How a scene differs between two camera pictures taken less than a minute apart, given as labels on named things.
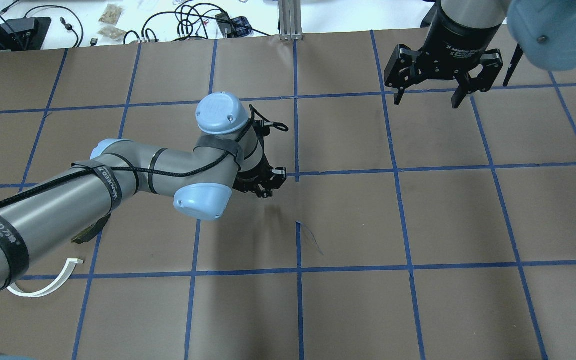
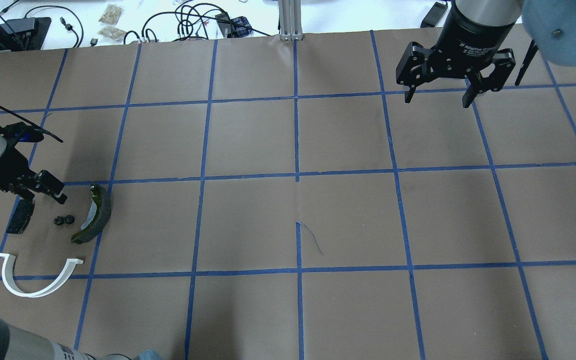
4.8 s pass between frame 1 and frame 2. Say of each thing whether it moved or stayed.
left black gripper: moved
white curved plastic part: stayed
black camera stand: stayed
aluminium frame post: stayed
